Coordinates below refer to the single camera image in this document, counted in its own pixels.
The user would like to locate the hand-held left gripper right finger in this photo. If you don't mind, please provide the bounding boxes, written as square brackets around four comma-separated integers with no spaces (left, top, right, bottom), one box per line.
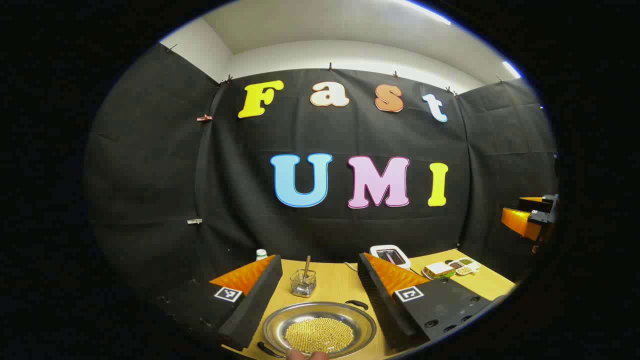
[357,252,494,351]

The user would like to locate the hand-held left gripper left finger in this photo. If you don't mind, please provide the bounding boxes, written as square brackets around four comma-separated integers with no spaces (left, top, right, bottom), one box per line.
[150,254,284,351]

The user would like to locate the stainless steel pot black handles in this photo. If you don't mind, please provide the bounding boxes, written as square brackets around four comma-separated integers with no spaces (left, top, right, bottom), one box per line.
[257,300,377,359]

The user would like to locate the white toaster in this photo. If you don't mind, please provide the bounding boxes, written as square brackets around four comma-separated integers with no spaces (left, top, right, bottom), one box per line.
[370,244,412,271]

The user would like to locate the toy sandwich on plate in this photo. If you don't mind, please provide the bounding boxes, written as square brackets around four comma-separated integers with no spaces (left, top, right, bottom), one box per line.
[422,262,457,280]

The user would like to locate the heap of yellow soybeans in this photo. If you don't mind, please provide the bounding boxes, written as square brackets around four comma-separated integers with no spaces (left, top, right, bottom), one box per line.
[284,317,355,354]

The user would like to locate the white divided dish of grains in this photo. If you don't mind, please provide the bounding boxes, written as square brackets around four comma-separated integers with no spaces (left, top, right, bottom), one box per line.
[447,257,482,276]

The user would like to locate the row of black backdrop clips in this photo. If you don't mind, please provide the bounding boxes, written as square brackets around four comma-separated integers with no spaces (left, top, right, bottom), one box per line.
[165,44,505,99]

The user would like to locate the wire mesh utensil holder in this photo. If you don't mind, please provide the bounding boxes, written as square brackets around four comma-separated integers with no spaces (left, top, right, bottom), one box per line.
[290,269,317,298]

